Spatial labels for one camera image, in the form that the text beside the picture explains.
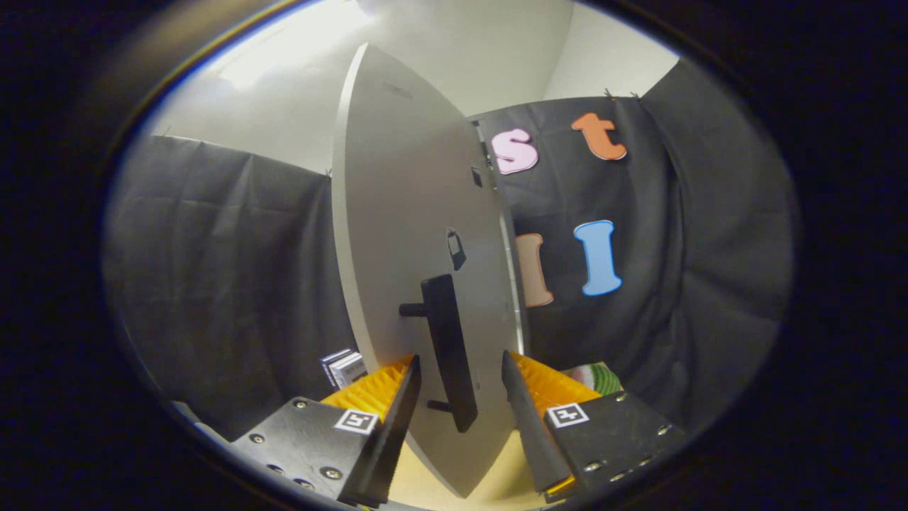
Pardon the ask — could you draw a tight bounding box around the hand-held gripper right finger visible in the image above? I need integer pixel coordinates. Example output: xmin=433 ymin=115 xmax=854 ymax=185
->
xmin=501 ymin=350 xmax=690 ymax=504

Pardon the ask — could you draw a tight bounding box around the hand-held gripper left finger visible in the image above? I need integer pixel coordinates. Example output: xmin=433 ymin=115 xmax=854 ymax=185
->
xmin=228 ymin=354 xmax=423 ymax=508

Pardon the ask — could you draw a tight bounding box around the black door handle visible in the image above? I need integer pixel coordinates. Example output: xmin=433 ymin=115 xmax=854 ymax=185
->
xmin=398 ymin=273 xmax=480 ymax=434

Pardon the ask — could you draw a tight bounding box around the grey shoe cabinet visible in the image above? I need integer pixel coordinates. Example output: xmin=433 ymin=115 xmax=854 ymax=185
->
xmin=470 ymin=117 xmax=530 ymax=356

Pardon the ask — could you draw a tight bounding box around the light grey shoe cabinet door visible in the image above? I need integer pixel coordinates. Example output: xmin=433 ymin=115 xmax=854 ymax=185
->
xmin=331 ymin=43 xmax=527 ymax=500

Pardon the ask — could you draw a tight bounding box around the green white striped object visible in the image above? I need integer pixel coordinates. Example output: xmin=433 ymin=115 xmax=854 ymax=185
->
xmin=563 ymin=361 xmax=624 ymax=397

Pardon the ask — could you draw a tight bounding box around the black backdrop cloth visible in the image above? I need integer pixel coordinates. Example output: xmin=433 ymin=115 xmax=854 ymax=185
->
xmin=103 ymin=60 xmax=799 ymax=442

